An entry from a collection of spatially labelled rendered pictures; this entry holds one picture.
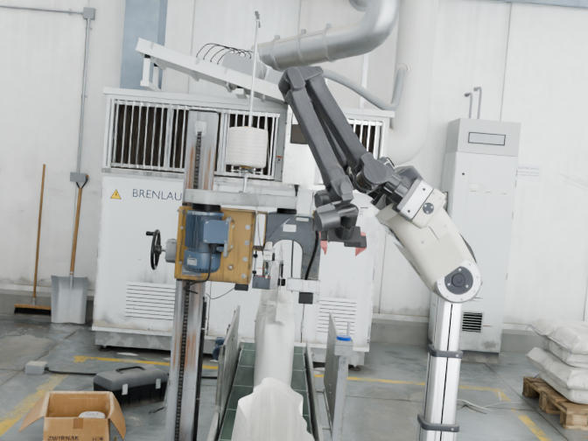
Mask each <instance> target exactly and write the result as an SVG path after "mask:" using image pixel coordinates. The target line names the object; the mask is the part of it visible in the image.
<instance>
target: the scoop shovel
mask: <svg viewBox="0 0 588 441"><path fill-rule="evenodd" d="M86 178H87V180H86V183H87V182H88V175H86ZM86 183H84V184H83V186H82V187H81V188H80V186H79V184H78V182H76V185H77V186H78V188H79V191H78V199H77V208H76V217H75V225H74V234H73V250H72V258H71V267H70V274H69V276H51V279H52V322H54V323H66V322H72V323H77V324H85V316H86V305H87V294H88V277H87V276H86V277H74V263H75V254H76V245H77V236H78V228H79V219H80V210H81V194H82V188H83V187H84V185H85V184H86Z"/></svg>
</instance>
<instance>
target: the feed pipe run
mask: <svg viewBox="0 0 588 441"><path fill-rule="evenodd" d="M348 1H349V3H350V4H351V5H352V6H353V7H354V8H355V9H356V10H357V11H365V14H364V16H363V17H362V19H361V20H359V21H358V22H356V23H353V24H346V25H342V26H337V27H333V28H332V29H331V30H330V29H328V31H329V33H327V34H326V35H328V34H329V36H326V37H329V38H327V39H326V40H328V39H329V41H326V43H329V44H327V45H328V46H329V47H327V48H331V49H330V50H328V51H331V52H329V53H332V54H330V55H331V56H332V55H333V56H332V58H333V57H334V58H333V59H335V60H342V59H346V58H351V57H355V56H360V55H363V54H364V55H363V65H362V76H361V86H363V87H364V88H366V83H367V72H368V53H370V52H372V51H373V50H374V49H376V48H377V47H379V46H380V45H382V44H383V43H384V42H385V40H386V39H387V38H388V37H389V36H390V34H391V33H392V31H393V30H394V28H395V26H396V22H397V19H398V15H399V10H400V1H401V0H348ZM364 103H365V99H364V98H363V97H361V96H360V106H359V109H364Z"/></svg>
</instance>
